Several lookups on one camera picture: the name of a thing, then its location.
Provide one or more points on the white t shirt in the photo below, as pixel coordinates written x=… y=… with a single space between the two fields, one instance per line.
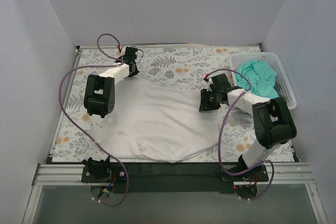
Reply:
x=161 y=124

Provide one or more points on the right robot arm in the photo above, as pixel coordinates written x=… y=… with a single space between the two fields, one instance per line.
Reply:
x=273 y=123

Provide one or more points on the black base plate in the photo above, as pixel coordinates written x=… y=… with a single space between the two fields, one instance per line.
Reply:
x=168 y=178

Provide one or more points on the teal t shirt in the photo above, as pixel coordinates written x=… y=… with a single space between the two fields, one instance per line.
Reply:
x=261 y=76

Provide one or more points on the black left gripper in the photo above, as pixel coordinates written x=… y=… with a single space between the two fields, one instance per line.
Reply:
x=133 y=67

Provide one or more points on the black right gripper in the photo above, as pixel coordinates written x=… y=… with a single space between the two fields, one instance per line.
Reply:
x=206 y=100

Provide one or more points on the grey garment in basket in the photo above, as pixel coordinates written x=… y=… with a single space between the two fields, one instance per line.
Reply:
x=277 y=88

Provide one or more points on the white plastic laundry basket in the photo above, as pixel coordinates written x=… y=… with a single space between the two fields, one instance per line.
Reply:
x=274 y=61

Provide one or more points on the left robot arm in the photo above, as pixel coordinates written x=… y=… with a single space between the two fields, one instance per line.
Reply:
x=100 y=98

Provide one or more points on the aluminium frame rail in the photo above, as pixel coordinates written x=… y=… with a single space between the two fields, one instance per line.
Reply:
x=75 y=174

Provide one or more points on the floral patterned table mat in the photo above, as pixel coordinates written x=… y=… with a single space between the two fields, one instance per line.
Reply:
x=170 y=67

